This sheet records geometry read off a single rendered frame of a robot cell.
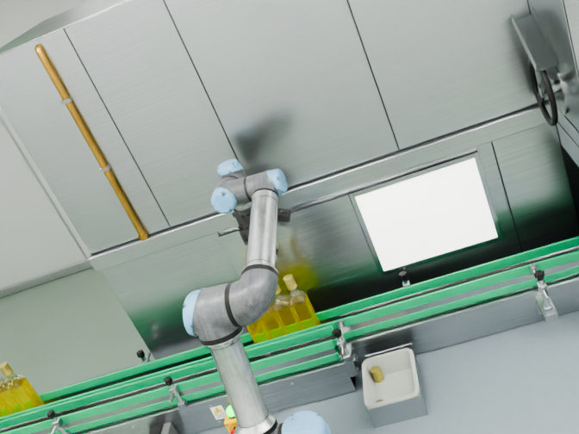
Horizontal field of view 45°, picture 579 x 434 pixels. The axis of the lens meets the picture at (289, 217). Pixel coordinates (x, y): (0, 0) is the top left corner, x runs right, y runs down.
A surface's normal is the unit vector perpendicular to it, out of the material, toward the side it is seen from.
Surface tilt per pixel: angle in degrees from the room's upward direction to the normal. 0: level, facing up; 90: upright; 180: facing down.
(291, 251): 90
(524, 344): 0
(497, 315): 90
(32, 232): 90
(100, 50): 90
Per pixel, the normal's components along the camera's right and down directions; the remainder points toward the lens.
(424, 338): -0.04, 0.47
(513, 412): -0.36, -0.83
